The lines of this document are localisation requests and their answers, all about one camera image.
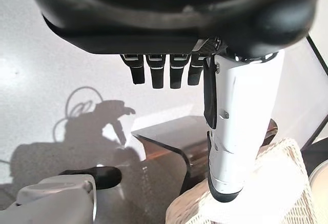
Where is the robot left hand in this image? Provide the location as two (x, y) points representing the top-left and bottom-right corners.
(24, 0), (322, 203)

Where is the white cloth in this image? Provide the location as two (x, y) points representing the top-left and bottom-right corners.
(199, 177), (259, 222)

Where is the round washing machine door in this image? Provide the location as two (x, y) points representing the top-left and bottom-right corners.
(302, 141), (328, 224)

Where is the brown transparent stool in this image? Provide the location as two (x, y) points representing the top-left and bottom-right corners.
(130, 115), (279, 199)

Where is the cream woven basket tray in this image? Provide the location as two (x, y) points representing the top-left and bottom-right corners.
(165, 136), (315, 224)

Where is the silver robot left leg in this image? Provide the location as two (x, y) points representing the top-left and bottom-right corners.
(0, 166), (122, 224)

